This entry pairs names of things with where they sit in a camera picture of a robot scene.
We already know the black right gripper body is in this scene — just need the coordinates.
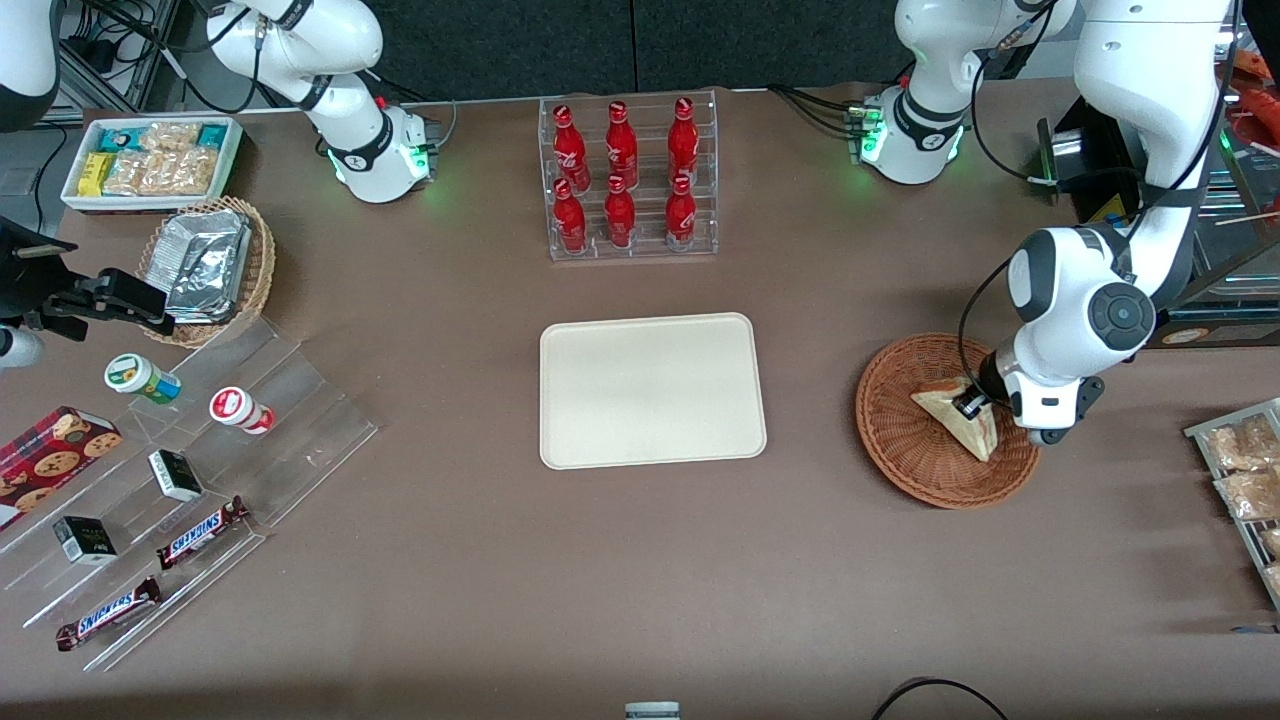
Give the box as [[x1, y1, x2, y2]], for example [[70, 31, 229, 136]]
[[0, 215, 79, 331]]

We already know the triangular sandwich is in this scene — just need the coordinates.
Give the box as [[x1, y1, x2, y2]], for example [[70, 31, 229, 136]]
[[910, 378, 999, 463]]

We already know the brown wicker basket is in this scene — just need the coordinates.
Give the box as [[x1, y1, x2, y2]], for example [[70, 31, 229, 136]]
[[855, 332, 1043, 511]]

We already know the light wicker basket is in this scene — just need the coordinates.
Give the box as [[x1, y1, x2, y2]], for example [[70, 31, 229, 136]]
[[135, 196, 277, 349]]

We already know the cream plastic tray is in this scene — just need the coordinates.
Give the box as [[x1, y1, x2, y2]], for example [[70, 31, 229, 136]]
[[539, 312, 768, 471]]

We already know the silver foil packet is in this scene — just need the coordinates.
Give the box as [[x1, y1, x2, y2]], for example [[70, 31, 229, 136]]
[[158, 210, 252, 263], [162, 245, 244, 324]]

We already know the green lid jar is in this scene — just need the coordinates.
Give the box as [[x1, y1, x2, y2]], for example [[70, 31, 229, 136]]
[[104, 353, 183, 406]]

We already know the white plastic snack bin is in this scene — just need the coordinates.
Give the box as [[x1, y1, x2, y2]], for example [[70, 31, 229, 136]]
[[60, 115, 244, 214]]

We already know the clear cracker packet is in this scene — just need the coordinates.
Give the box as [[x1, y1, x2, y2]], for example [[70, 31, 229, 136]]
[[103, 152, 153, 197], [146, 148, 220, 197], [140, 122, 202, 154]]

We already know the red tartan cookie box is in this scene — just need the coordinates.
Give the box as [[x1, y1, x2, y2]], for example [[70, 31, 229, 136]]
[[0, 405, 123, 533]]

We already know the red lid jar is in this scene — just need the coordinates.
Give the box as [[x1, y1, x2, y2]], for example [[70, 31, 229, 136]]
[[208, 386, 276, 436]]

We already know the small black box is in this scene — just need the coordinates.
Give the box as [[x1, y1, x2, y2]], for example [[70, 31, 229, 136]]
[[52, 515, 118, 567], [148, 449, 204, 503]]

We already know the clear acrylic stepped shelf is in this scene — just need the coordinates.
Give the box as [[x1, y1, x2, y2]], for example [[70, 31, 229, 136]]
[[0, 315, 379, 673]]

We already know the brown Snickers bar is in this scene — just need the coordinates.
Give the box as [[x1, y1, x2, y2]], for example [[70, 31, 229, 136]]
[[156, 495, 251, 571], [55, 576, 163, 653]]

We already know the red cola bottle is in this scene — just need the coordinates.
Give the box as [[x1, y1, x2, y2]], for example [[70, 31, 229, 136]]
[[603, 175, 638, 250], [552, 178, 590, 255], [553, 104, 592, 193], [604, 100, 640, 190], [667, 96, 701, 187], [664, 173, 699, 252]]

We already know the clear acrylic bottle rack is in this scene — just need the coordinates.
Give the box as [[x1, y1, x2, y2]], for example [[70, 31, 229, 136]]
[[538, 88, 719, 263]]

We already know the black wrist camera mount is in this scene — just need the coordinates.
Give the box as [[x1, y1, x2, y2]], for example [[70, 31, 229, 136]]
[[1028, 375, 1107, 447]]

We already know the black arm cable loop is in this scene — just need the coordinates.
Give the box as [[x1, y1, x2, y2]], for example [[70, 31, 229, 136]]
[[956, 255, 1017, 393]]

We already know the grey wrist camera cylinder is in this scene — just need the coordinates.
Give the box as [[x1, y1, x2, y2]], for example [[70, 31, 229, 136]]
[[0, 326, 47, 370]]

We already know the grey wire rack tray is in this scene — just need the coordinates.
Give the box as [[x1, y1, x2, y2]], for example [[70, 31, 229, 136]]
[[1183, 398, 1280, 611]]

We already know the aluminium frame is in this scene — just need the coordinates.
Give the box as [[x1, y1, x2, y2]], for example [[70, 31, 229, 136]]
[[55, 0, 186, 116]]

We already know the black curved cable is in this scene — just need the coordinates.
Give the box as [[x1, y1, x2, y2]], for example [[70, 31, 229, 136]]
[[870, 677, 1011, 720]]

